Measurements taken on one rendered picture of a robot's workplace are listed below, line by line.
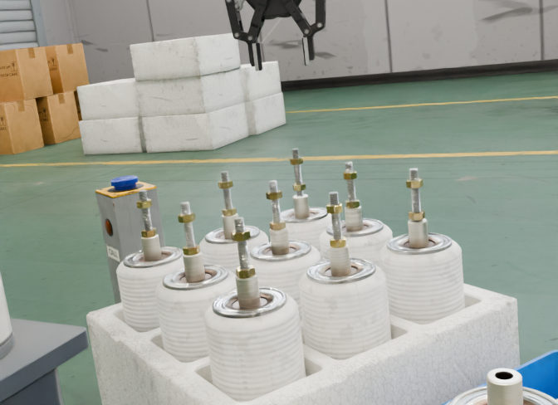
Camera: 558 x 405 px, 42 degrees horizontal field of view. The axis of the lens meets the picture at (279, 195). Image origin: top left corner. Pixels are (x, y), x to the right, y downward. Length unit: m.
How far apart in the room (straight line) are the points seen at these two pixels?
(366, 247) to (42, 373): 0.47
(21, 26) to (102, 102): 3.57
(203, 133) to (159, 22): 3.81
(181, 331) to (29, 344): 0.25
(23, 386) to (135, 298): 0.37
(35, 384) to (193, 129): 3.00
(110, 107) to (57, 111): 0.96
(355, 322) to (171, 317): 0.20
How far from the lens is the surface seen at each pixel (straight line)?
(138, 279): 0.90
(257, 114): 3.86
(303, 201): 1.03
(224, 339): 0.70
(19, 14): 7.38
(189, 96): 3.52
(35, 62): 4.67
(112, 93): 3.82
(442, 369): 0.82
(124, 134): 3.79
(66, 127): 4.80
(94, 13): 7.74
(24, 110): 4.57
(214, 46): 3.59
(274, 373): 0.71
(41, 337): 0.61
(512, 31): 5.91
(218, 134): 3.55
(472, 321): 0.84
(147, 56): 3.63
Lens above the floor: 0.51
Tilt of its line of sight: 13 degrees down
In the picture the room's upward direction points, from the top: 7 degrees counter-clockwise
